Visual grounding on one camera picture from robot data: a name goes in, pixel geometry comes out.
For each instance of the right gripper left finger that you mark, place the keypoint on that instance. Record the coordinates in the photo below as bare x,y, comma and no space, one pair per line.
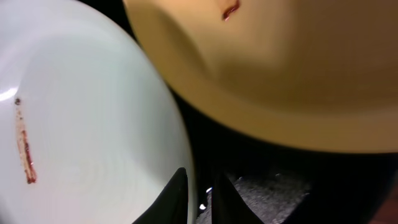
171,206

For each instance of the yellow plate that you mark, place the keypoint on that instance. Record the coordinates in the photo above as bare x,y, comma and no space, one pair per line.
311,74

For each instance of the black round tray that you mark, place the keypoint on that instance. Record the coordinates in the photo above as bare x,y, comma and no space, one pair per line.
343,187

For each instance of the light blue plate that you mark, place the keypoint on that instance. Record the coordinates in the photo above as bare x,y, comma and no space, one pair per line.
90,133

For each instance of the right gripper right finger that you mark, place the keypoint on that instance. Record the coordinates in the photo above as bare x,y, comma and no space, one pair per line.
227,207

